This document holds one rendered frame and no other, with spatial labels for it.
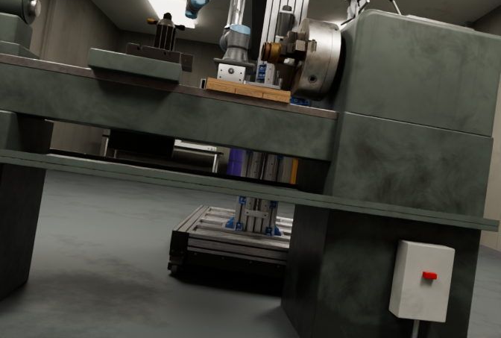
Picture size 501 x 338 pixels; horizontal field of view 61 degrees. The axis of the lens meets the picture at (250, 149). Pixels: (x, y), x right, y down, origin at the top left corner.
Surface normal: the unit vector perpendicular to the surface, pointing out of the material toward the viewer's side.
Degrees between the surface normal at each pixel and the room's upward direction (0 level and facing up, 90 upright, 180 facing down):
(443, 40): 90
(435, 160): 90
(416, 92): 90
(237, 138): 90
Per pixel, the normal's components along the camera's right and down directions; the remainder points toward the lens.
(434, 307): 0.14, 0.00
